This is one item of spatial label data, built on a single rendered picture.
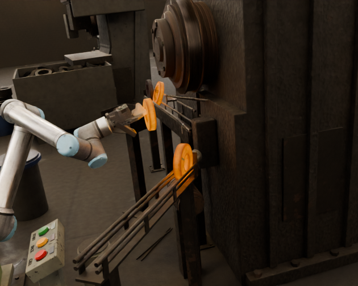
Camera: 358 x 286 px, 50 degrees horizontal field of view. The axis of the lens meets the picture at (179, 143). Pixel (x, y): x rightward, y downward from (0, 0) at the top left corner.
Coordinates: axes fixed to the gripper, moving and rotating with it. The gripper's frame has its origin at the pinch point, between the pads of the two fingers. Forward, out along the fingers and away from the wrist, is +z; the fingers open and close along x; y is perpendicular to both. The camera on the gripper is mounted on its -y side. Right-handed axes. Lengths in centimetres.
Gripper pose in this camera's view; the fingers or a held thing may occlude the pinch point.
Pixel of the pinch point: (148, 110)
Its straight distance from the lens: 188.3
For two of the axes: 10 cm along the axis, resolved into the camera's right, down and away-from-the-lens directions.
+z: 9.0, -4.3, 1.1
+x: -2.7, -3.2, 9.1
